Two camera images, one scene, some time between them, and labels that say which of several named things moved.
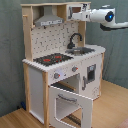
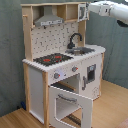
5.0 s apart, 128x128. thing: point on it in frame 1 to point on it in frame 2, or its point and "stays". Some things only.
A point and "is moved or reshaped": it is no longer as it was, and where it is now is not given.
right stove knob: (74, 69) stays
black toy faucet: (71, 45) stays
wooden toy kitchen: (63, 75) stays
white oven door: (86, 105) stays
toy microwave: (72, 8) is moved or reshaped
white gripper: (82, 16) to (97, 7)
